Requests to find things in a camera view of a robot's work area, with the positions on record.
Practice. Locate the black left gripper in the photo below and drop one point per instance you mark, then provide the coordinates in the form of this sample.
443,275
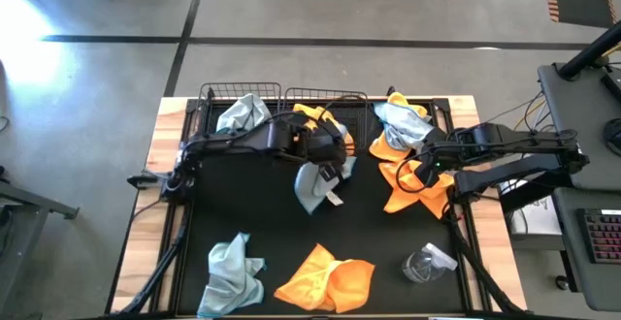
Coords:
322,145

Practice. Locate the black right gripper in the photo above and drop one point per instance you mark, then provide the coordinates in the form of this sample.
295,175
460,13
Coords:
441,150

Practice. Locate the light blue microfiber towel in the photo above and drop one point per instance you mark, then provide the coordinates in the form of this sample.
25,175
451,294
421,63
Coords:
228,276
310,189
242,111

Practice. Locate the orange microfiber towel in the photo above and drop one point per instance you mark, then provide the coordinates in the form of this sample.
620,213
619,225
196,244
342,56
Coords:
330,281
303,111
383,151
402,199

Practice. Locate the grey towels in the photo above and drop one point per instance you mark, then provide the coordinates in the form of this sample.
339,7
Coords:
402,126

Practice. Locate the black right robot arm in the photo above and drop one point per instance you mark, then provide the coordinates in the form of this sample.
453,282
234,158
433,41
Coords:
509,140

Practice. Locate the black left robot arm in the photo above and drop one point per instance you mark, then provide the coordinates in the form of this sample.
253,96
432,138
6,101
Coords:
242,140

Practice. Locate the black table mat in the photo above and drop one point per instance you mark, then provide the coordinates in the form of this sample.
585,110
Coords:
271,223

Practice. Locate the white box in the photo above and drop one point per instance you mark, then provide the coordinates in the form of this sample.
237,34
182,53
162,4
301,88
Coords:
538,218

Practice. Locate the grey computer desk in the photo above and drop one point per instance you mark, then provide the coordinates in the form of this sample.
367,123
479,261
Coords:
582,126

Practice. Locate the black caster wheel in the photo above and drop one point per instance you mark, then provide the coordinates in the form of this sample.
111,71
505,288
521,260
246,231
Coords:
563,282

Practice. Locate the backlit black keyboard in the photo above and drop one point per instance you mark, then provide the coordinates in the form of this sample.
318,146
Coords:
604,235

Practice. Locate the black metal pole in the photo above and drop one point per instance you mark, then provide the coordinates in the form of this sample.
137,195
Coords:
589,53

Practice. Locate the black frame strut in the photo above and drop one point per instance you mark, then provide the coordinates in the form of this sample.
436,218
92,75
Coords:
160,266
480,271

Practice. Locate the black clamp mount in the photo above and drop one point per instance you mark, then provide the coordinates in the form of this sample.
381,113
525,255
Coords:
140,181

